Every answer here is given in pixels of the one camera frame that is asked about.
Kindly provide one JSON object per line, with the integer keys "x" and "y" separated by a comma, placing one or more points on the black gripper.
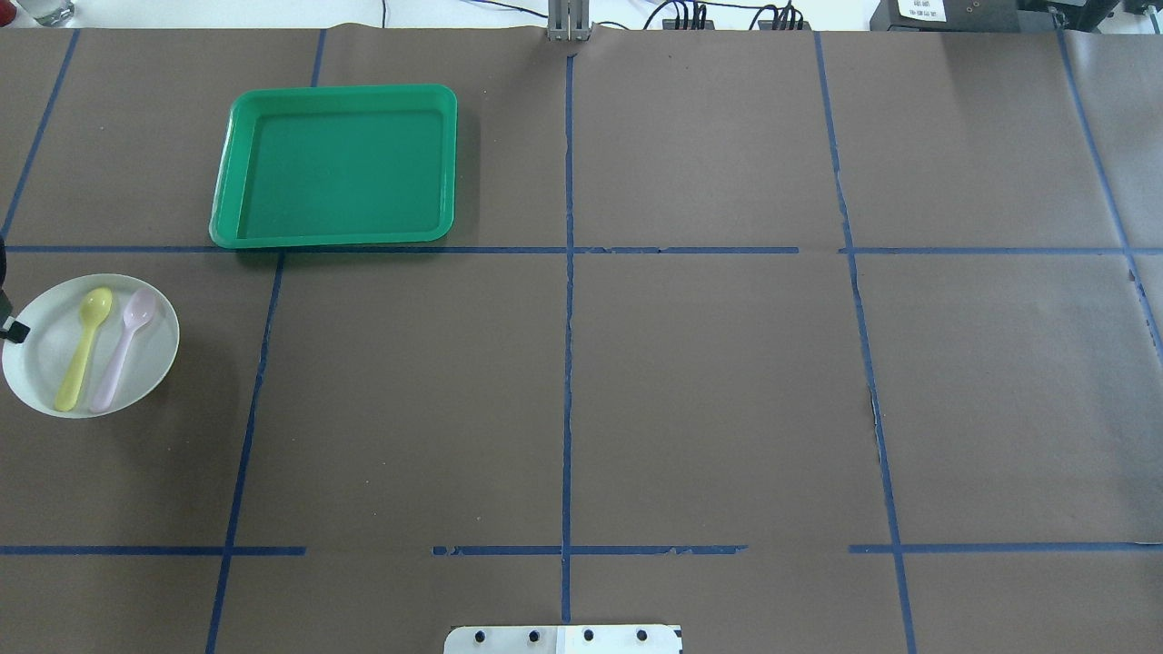
{"x": 13, "y": 331}

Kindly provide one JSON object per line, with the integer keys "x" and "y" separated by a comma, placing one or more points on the white round plate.
{"x": 34, "y": 369}

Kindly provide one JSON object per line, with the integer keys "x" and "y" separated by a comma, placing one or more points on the yellow plastic spoon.
{"x": 95, "y": 307}

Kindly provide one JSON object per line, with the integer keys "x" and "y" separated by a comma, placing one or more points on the pink plastic spoon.
{"x": 138, "y": 312}

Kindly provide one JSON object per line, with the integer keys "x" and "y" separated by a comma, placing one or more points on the clear water bottle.
{"x": 48, "y": 12}

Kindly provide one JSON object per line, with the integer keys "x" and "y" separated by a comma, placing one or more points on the green plastic tray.
{"x": 337, "y": 165}

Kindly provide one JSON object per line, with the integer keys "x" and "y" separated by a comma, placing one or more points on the white central pillar with base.
{"x": 602, "y": 638}

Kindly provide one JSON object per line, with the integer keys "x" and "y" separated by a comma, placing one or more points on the far black orange connector block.
{"x": 689, "y": 16}

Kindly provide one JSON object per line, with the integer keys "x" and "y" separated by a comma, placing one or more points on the black orange connector block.
{"x": 779, "y": 18}
{"x": 689, "y": 16}

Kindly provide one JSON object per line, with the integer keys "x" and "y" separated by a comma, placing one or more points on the near black orange connector block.
{"x": 779, "y": 18}

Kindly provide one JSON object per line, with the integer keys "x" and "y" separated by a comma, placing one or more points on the black desktop box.
{"x": 958, "y": 16}

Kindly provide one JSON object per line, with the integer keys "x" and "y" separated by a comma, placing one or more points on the aluminium frame post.
{"x": 569, "y": 20}

